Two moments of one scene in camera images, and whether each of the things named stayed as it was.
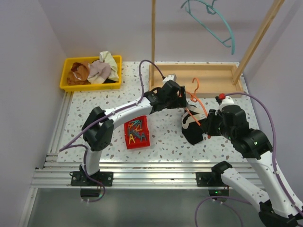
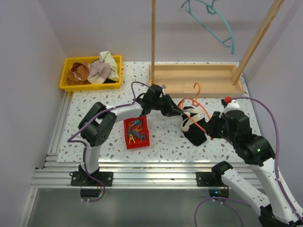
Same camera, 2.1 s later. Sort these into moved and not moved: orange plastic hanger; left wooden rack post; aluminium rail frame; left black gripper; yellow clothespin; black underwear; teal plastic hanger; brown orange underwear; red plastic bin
Moved: black underwear; left black gripper; orange plastic hanger
Not moved: red plastic bin; teal plastic hanger; brown orange underwear; aluminium rail frame; left wooden rack post; yellow clothespin
